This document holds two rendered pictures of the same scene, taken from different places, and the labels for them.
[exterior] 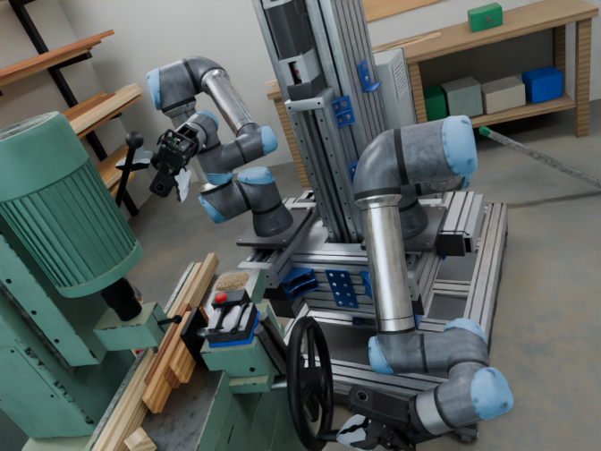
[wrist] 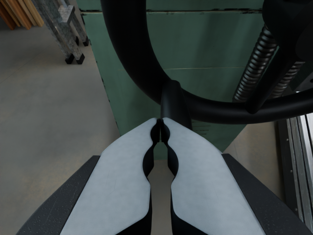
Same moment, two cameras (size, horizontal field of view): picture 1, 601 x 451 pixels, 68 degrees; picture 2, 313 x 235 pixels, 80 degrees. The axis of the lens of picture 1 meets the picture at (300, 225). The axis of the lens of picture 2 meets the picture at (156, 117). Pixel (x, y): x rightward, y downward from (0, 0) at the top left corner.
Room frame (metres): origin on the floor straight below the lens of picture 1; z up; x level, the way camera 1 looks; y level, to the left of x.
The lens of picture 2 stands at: (0.56, 0.01, 0.88)
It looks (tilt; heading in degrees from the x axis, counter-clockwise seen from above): 58 degrees down; 67
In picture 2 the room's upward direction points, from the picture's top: 2 degrees clockwise
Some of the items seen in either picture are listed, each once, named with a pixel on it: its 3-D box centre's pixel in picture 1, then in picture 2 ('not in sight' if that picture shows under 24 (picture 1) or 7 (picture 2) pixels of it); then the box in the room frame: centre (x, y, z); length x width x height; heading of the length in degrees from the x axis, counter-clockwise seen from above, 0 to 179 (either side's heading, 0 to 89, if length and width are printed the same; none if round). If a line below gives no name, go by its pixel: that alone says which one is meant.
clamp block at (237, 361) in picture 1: (241, 340); not in sight; (0.80, 0.22, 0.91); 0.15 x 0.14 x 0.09; 161
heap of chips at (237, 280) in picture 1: (231, 279); not in sight; (1.07, 0.24, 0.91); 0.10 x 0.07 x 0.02; 71
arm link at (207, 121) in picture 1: (199, 130); not in sight; (1.18, 0.17, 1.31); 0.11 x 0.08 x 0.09; 161
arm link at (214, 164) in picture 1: (220, 160); not in sight; (1.18, 0.15, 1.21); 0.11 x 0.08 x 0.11; 102
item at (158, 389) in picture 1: (174, 357); not in sight; (0.81, 0.38, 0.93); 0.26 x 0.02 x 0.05; 161
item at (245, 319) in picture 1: (232, 315); not in sight; (0.80, 0.21, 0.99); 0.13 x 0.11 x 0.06; 161
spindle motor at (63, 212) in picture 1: (61, 207); not in sight; (0.82, 0.41, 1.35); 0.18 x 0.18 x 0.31
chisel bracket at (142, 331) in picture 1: (133, 328); not in sight; (0.83, 0.43, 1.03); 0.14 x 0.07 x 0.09; 71
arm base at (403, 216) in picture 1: (401, 212); not in sight; (1.17, -0.31, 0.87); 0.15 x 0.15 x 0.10
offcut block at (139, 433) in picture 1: (140, 444); not in sight; (0.60, 0.43, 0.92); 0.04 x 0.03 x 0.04; 125
